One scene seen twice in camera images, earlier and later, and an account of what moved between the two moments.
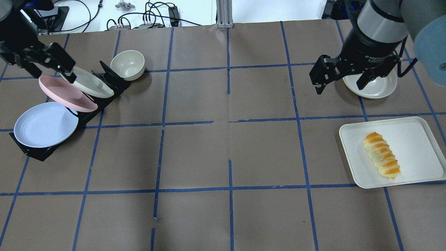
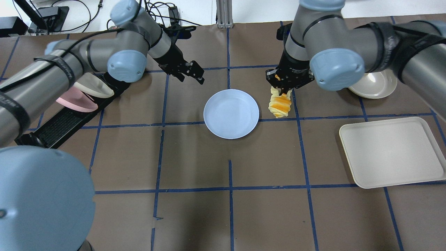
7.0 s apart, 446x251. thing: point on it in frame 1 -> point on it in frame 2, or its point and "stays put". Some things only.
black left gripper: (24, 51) -> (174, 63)
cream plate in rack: (87, 83) stays put
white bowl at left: (377, 88) stays put
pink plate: (67, 94) stays put
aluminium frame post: (224, 14) stays put
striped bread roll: (378, 150) -> (279, 105)
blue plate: (45, 124) -> (231, 114)
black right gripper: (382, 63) -> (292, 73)
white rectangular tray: (412, 143) stays put
